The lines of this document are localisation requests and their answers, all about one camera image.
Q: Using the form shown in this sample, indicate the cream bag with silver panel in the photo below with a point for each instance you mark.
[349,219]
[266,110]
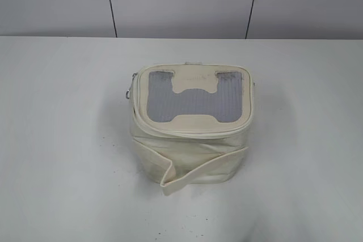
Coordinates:
[190,122]

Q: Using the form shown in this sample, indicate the metal zipper pull with ring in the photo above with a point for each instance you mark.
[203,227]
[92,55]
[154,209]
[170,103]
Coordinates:
[129,90]

